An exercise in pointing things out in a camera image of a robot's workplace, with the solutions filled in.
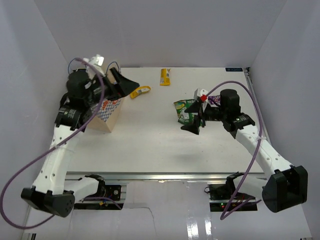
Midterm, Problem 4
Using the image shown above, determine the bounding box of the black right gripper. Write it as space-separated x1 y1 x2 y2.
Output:
180 100 228 135

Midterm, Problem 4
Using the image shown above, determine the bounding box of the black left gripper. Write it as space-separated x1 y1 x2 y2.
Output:
84 67 140 107

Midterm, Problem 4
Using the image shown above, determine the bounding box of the green Fox's candy bag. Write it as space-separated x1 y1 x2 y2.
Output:
173 99 198 125

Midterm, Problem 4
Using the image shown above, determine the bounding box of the yellow snack pack curled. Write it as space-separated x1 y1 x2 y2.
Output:
129 86 151 99

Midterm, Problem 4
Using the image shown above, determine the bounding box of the purple M&M's packet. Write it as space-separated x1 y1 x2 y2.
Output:
208 95 221 106

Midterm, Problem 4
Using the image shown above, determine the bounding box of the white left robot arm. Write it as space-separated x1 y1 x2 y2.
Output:
21 67 140 218

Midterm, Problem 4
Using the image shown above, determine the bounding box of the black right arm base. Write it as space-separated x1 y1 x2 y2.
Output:
203 172 258 213

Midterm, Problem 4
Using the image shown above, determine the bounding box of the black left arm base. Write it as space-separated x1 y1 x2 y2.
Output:
74 174 124 211

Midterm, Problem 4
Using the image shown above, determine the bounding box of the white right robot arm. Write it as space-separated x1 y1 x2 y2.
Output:
181 88 308 213

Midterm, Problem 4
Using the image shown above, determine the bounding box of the blue checkered paper bag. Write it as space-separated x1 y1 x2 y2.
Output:
67 57 124 133

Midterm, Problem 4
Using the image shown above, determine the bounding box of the yellow snack bar far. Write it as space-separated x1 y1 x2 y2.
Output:
159 68 171 86

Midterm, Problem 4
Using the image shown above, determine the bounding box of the blue table corner label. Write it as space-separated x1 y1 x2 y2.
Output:
225 67 243 72

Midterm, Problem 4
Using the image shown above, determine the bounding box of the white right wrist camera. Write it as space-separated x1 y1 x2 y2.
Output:
194 88 209 111

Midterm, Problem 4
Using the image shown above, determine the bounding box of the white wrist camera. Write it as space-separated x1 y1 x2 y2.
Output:
194 88 209 111
82 54 106 79

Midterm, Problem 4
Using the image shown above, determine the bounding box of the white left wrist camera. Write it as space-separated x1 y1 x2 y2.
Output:
82 54 106 79

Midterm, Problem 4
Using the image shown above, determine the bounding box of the aluminium table edge rail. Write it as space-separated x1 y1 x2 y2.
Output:
66 171 267 181

